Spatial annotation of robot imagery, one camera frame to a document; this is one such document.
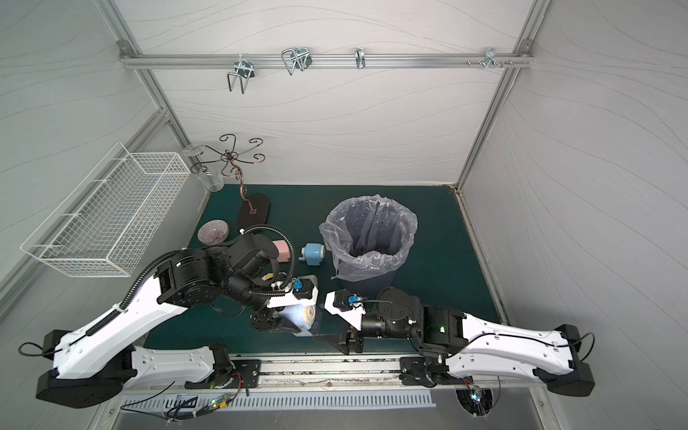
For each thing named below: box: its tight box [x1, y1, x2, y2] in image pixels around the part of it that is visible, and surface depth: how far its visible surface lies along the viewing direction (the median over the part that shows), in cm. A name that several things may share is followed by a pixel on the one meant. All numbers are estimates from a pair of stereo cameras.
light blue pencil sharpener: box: [279, 304, 317, 337], surface depth 54 cm
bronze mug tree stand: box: [190, 133, 270, 230], surface depth 95 cm
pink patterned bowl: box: [197, 219, 230, 247], surface depth 103 cm
